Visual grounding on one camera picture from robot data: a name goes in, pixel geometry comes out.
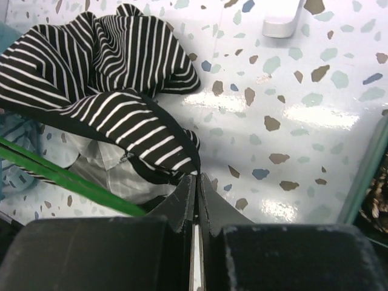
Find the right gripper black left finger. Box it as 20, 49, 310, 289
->
1, 176, 196, 290

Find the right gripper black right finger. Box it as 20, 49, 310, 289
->
198, 175, 387, 290

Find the green hanger with brass hook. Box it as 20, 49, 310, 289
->
1, 138, 146, 216

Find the black white striped tank top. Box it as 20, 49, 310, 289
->
1, 4, 201, 185

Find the green compartment tray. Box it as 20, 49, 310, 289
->
338, 109, 387, 247

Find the brown leopard rolled tie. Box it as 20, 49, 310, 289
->
360, 155, 387, 234

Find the translucent teal laundry basket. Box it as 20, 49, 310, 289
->
1, 22, 40, 200

